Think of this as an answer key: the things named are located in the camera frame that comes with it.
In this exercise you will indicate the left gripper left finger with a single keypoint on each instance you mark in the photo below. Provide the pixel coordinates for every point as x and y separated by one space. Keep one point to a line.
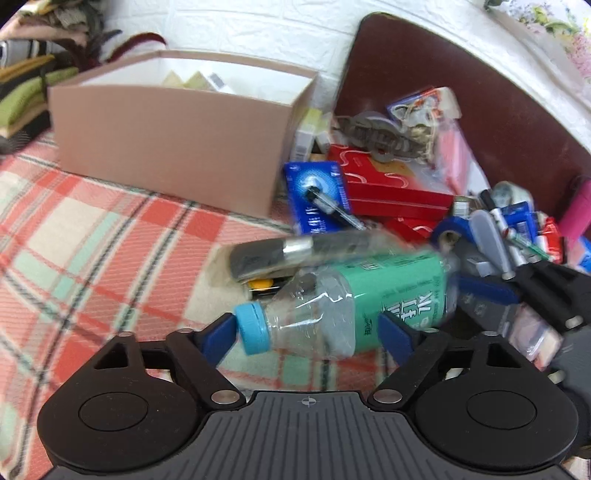
195 356

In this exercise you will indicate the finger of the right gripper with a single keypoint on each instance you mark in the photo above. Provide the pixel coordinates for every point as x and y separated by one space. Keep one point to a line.
490 288

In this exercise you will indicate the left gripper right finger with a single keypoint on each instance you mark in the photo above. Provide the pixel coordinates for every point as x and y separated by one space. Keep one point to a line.
416 354

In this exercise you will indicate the green label plastic bottle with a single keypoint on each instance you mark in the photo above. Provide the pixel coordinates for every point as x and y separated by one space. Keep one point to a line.
332 311

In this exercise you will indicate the bagged makeup brush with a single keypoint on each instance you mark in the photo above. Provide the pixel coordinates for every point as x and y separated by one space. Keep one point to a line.
255 259

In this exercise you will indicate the black marker pen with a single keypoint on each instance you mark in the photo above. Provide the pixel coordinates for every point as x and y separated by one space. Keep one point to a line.
332 209

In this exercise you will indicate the blue tape roll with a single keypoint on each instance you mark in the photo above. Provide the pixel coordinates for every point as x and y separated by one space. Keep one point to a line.
449 231

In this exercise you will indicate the blue plastic box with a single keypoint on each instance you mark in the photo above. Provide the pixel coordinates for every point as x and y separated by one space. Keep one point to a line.
522 218

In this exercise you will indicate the pink cylinder bottle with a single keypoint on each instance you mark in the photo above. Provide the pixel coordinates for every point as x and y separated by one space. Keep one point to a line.
576 219

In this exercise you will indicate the red gift box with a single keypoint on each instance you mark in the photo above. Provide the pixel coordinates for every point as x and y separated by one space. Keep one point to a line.
395 189

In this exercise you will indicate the pink zip bag pack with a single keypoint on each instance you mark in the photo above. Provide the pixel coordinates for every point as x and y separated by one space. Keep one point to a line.
457 162

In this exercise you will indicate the plaid tablecloth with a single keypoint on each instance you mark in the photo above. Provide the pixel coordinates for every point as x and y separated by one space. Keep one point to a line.
83 260

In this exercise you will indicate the blue medicine box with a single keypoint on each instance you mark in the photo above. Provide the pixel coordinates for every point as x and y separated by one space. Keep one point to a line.
325 175

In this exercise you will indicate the brown hair claw clip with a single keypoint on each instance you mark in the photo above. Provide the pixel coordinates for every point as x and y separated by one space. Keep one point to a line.
381 136

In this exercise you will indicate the pink cardboard box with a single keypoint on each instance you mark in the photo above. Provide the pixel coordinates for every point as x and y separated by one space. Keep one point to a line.
208 127

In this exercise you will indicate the white yellow medicine box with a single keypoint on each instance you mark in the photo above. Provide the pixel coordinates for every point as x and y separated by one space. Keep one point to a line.
304 136

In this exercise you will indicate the pile of folded clothes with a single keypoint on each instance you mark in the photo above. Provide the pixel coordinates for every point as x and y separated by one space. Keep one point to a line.
44 43

